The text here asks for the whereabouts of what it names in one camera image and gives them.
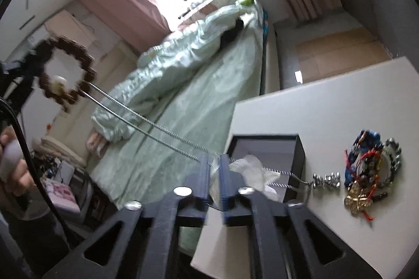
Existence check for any black cable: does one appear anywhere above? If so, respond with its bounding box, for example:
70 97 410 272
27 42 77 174
0 97 71 250

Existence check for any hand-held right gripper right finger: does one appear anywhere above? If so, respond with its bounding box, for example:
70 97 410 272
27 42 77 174
220 155 383 279

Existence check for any silver twisted chain bracelet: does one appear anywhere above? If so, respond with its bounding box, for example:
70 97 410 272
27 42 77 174
80 83 341 201

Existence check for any white plastic bag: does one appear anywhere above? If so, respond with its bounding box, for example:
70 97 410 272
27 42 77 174
209 155 283 201

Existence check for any pink pillow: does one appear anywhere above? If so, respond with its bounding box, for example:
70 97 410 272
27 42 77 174
87 132 108 157

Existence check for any black jewelry box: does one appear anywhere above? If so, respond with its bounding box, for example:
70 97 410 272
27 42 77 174
224 134 306 204

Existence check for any pink patterned cloth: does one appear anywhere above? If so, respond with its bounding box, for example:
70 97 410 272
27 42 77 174
44 179 81 213

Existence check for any silver grey bead bracelet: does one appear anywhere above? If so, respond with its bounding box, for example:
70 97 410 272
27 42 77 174
381 138 402 185

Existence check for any white table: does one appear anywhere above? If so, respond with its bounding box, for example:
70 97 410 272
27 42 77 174
190 56 419 279

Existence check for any bed with green sheet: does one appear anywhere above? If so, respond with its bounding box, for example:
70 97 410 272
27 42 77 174
87 0 282 253

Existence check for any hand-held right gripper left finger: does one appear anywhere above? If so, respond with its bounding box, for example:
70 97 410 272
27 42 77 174
42 155 213 279

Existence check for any pale green duvet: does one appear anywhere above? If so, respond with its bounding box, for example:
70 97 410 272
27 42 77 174
92 2 262 144

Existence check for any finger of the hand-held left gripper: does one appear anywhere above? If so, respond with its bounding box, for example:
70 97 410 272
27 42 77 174
11 42 53 107

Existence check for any cream bed headboard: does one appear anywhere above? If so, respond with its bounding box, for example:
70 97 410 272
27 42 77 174
46 43 140 149

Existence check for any beige hanging towel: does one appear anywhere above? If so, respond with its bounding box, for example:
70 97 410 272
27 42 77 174
44 10 99 48

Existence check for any black cloth item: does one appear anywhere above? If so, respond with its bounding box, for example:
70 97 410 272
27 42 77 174
221 19 244 45

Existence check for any printed window seat cushion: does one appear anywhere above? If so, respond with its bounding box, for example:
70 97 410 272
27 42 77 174
178 0 230 27

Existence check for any red cord gold charm bracelet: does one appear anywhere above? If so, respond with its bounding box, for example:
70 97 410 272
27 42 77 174
343 148 388 222

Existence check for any person's left hand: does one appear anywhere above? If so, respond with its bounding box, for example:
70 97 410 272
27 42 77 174
0 129 34 198

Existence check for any brown bead bracelet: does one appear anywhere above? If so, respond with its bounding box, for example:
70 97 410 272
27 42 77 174
37 36 98 114

